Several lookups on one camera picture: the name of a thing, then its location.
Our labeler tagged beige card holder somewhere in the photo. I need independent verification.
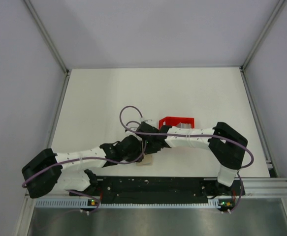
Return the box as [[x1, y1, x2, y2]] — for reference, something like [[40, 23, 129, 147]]
[[136, 154, 153, 167]]

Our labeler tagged red plastic card tray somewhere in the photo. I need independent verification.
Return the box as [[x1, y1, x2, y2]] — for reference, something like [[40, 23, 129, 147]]
[[159, 116, 195, 129]]

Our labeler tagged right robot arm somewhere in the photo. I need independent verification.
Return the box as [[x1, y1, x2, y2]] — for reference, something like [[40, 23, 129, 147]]
[[135, 122, 248, 195]]

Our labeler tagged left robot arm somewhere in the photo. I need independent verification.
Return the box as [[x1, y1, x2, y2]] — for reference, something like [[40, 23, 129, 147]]
[[22, 135, 147, 199]]

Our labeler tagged stack of upright cards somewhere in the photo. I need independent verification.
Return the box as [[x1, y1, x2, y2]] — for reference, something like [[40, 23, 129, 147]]
[[178, 123, 192, 129]]

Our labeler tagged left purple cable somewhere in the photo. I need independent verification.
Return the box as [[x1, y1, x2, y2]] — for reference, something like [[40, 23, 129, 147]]
[[22, 120, 148, 189]]

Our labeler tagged purple cable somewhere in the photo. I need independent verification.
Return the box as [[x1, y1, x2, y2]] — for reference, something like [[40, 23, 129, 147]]
[[22, 120, 148, 189], [119, 105, 255, 169]]

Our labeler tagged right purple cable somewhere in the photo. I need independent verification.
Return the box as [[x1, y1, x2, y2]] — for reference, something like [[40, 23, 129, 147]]
[[119, 105, 255, 169]]

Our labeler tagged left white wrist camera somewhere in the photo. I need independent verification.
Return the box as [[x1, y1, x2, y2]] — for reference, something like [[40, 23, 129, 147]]
[[125, 126, 138, 133]]

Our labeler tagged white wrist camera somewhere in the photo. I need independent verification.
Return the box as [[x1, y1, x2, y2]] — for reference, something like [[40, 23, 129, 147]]
[[140, 117, 157, 126], [125, 126, 138, 133]]

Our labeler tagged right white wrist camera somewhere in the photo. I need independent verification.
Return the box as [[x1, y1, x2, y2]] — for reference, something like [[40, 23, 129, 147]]
[[140, 117, 157, 126]]

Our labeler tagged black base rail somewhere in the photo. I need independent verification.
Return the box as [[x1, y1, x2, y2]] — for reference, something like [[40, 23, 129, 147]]
[[80, 175, 245, 204]]

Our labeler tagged white slotted cable duct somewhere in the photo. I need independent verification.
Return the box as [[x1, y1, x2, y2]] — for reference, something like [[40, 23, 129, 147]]
[[35, 198, 231, 209]]

